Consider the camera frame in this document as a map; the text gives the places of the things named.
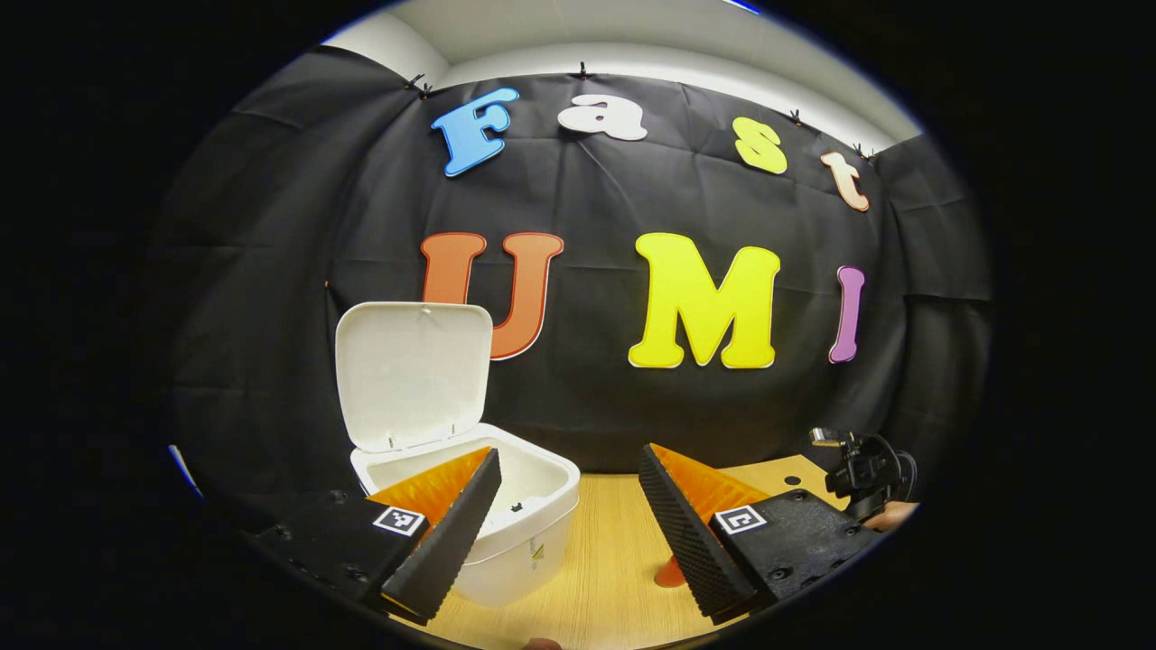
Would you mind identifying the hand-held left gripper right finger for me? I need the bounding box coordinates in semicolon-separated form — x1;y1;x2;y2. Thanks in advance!
639;442;886;626

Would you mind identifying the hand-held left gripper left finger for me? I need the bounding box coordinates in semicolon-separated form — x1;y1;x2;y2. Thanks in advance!
244;447;502;624

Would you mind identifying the white desktop garbage bin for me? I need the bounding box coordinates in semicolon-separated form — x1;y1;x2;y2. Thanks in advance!
334;302;582;608

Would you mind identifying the wooden desktop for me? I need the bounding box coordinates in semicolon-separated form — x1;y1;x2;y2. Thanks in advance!
397;456;859;650

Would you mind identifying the black backdrop cloth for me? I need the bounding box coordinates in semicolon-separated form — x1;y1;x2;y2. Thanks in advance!
149;45;994;506

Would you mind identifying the row of black cloth clips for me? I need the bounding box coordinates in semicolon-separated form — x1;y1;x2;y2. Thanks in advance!
406;61;879;162

